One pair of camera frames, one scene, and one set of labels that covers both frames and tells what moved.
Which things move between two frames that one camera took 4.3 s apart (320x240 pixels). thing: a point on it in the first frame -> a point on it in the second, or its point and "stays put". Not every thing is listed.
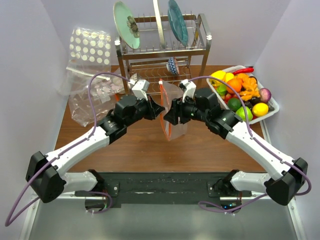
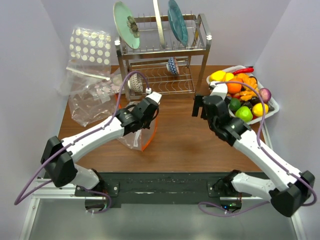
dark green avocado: (234, 104) stays put
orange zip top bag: (168, 92) -> (139, 139)
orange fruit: (235, 84) stays put
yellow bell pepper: (220, 74) stays put
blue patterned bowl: (172, 66) stays put
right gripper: (172, 116) -> (199, 102)
